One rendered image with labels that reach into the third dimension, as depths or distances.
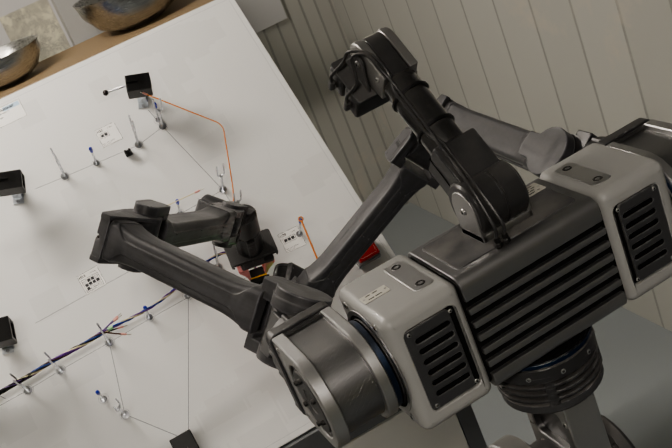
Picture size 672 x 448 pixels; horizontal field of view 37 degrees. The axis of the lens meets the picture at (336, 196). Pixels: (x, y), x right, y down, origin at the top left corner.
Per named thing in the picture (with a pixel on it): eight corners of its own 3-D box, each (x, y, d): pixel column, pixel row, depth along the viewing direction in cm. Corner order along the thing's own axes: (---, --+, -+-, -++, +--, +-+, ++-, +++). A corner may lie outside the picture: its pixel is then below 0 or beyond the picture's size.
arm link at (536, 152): (428, 82, 180) (468, 109, 184) (389, 148, 180) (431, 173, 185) (577, 131, 140) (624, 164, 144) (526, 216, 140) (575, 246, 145)
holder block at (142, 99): (105, 96, 238) (99, 78, 229) (153, 89, 239) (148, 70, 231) (107, 113, 236) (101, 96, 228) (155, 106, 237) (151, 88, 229)
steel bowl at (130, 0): (176, -3, 427) (160, -39, 421) (205, 3, 388) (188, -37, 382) (82, 41, 416) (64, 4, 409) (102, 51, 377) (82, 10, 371)
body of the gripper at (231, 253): (223, 249, 212) (217, 227, 207) (269, 233, 214) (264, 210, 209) (233, 272, 208) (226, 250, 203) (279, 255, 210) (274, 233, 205)
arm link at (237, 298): (66, 259, 153) (83, 196, 152) (131, 261, 165) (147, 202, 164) (288, 376, 129) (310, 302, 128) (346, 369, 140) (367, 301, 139)
